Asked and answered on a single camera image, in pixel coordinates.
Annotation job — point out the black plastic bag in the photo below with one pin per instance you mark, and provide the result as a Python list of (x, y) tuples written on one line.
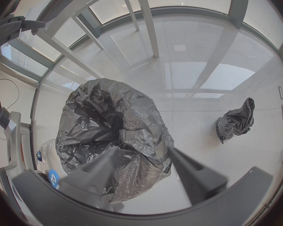
[(132, 116)]

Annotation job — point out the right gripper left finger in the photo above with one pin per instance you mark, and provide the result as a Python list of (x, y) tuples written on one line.
[(94, 178)]

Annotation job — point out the crumpled black plastic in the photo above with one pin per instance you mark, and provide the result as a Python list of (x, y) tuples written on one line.
[(235, 123)]

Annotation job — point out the window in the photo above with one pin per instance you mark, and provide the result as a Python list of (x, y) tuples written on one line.
[(239, 3)]

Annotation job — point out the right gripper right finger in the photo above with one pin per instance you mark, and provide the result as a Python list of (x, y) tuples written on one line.
[(191, 178)]

